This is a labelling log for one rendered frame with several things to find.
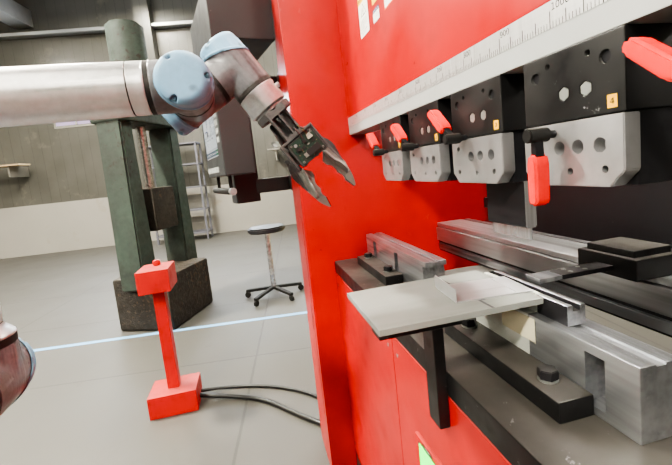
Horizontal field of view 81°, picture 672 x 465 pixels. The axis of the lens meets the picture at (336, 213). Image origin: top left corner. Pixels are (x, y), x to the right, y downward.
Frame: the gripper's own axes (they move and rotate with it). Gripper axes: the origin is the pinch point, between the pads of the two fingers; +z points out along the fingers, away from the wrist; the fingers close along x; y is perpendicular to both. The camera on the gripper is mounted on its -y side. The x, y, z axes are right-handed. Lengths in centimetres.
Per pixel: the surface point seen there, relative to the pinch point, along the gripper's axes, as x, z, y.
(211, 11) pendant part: 14, -69, -79
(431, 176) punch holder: 17.7, 11.2, -2.2
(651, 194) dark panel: 57, 50, -2
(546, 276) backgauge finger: 16.4, 31.9, 19.1
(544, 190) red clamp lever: 17.0, 11.8, 33.7
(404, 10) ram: 38.4, -19.5, -10.8
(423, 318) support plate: -4.7, 18.0, 26.4
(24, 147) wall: -386, -386, -879
